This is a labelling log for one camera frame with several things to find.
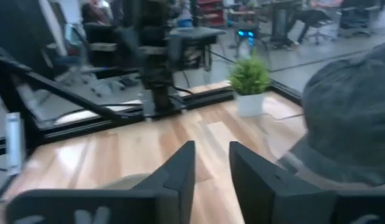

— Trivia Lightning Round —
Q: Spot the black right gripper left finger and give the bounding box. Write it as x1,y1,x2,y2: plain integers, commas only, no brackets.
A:
5,140,197,224

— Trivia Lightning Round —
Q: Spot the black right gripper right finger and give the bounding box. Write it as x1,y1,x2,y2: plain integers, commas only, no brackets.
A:
229,141,385,224

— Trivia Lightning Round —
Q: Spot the dark green cap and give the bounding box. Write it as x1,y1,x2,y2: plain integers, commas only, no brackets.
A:
276,40,385,190

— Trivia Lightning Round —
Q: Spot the green plant in white pot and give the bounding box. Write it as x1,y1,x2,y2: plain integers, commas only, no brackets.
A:
228,51,271,118

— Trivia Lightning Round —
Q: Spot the black computer tower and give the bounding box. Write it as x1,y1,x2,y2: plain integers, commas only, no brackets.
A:
235,24,260,43

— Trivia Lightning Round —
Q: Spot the person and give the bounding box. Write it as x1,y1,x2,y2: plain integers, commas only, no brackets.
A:
285,0,345,47
64,0,114,50

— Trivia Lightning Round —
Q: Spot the black standing desk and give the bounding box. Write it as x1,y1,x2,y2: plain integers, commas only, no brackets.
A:
266,0,303,45

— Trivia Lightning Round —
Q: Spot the blue container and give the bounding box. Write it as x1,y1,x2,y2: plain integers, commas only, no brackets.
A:
176,17,194,28

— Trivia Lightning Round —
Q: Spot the red storage shelf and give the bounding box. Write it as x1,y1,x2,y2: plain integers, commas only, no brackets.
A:
197,0,226,27

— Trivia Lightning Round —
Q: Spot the silver frame bracket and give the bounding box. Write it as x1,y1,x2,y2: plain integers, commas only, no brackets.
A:
5,111,26,175

